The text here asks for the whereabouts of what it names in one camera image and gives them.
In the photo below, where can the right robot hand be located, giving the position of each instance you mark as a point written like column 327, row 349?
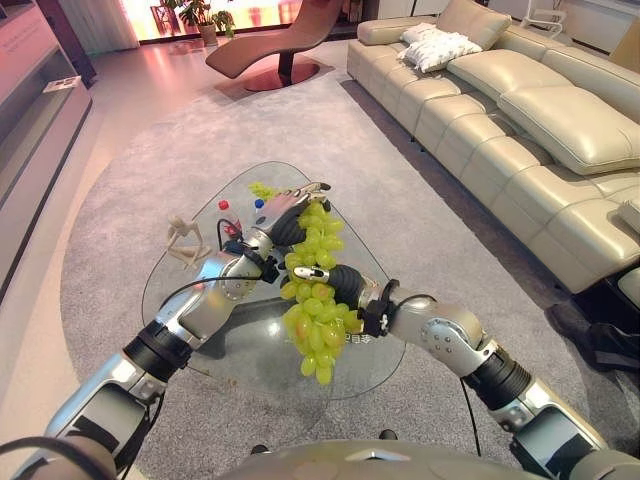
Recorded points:
column 350, row 285

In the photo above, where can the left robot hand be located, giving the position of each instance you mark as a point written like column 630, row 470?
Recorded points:
column 281, row 207

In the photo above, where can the large green grape bunch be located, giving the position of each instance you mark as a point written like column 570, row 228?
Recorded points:
column 315, row 330

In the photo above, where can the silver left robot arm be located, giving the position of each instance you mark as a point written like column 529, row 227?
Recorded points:
column 110, row 395

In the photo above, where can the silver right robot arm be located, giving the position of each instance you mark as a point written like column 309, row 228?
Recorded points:
column 505, row 380

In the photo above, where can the blue-capped plastic bottle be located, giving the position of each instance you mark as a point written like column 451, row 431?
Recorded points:
column 259, row 206

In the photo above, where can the small green grape bunch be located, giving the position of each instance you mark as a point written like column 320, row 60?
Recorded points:
column 262, row 189

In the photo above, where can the red-capped plastic bottle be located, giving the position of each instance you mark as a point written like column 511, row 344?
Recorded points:
column 226, row 212

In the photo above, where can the beige human figurine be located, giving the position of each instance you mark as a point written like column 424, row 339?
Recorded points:
column 184, row 241

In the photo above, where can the glass coffee table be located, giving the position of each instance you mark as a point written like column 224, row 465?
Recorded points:
column 250, row 362

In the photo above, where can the grey rug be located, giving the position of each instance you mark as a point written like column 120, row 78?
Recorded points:
column 160, row 165

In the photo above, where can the brown lounge chair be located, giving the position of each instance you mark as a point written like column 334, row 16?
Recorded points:
column 280, row 40

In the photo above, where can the silver robot torso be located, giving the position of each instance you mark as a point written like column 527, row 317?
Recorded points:
column 380, row 462

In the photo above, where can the beige plant pot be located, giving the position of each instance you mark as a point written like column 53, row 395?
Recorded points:
column 208, row 34

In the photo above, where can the green potted plant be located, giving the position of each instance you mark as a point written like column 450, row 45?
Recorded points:
column 200, row 11

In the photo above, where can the cream leather sofa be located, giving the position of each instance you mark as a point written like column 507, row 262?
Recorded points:
column 505, row 130

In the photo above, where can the large white patterned pillow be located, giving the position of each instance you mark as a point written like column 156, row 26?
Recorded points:
column 440, row 51

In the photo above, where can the small white patterned pillow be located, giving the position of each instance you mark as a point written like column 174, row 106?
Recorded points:
column 422, row 33

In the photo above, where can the white paper card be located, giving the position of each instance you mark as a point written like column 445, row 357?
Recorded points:
column 62, row 85

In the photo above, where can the white curtain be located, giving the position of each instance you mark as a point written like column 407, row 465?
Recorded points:
column 102, row 22

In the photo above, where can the white media cabinet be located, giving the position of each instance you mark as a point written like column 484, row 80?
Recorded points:
column 35, row 115

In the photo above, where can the black bag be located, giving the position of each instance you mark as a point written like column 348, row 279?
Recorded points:
column 610, row 345

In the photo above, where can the grey object on sofa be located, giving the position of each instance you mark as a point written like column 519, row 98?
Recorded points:
column 629, row 214

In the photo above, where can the white frame chair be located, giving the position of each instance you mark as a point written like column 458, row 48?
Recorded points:
column 544, row 17

